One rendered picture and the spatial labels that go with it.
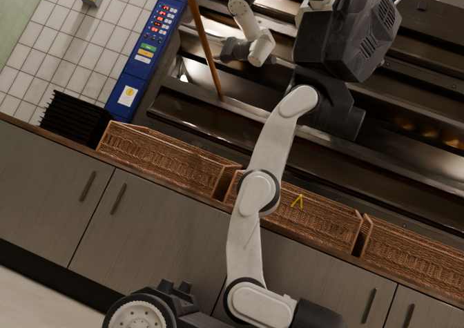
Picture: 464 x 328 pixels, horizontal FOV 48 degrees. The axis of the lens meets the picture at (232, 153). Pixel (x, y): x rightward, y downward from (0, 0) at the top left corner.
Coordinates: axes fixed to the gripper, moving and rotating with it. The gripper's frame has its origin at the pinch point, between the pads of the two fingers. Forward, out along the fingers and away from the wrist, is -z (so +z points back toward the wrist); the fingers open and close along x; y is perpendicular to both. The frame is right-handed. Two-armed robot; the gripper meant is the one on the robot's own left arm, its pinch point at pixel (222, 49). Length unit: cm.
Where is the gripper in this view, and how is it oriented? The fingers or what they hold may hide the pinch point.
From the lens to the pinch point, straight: 227.9
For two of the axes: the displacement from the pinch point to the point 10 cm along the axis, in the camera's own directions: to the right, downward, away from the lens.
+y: 5.9, 4.1, 6.9
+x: -3.9, 9.0, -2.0
